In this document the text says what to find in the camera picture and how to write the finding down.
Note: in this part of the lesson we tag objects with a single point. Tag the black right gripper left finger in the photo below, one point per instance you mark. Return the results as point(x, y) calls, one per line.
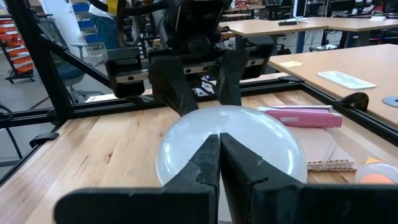
point(155, 205)

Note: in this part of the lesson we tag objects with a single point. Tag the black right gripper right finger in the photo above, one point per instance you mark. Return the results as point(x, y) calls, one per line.
point(295, 205)

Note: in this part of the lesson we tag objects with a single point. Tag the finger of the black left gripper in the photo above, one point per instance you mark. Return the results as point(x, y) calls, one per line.
point(171, 84)
point(231, 81)

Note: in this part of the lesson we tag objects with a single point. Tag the white lightbulb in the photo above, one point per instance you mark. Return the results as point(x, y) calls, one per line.
point(236, 133)

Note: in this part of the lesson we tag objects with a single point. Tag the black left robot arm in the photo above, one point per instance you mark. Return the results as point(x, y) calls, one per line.
point(146, 9)

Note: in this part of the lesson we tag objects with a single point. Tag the grey office chair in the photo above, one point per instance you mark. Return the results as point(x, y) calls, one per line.
point(74, 74)

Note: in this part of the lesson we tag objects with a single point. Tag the person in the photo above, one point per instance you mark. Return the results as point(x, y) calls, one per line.
point(105, 28)

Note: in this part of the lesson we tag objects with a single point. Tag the tan long desk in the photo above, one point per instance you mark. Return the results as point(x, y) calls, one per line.
point(264, 28)

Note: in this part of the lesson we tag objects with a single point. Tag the pink stapler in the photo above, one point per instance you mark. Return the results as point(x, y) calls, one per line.
point(304, 118)

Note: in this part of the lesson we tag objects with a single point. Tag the orange sticky note pad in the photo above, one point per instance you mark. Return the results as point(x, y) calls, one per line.
point(373, 160)

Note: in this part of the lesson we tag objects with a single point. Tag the tan wooden desk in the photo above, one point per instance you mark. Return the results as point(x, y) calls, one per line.
point(342, 62)

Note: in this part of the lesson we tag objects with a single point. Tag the shelf with orange bins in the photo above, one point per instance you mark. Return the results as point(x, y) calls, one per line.
point(15, 46)

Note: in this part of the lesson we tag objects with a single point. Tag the grey desk grommet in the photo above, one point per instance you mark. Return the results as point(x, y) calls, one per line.
point(391, 101)

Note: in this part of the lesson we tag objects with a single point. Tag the black aluminium table frame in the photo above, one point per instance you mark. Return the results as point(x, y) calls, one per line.
point(42, 62)

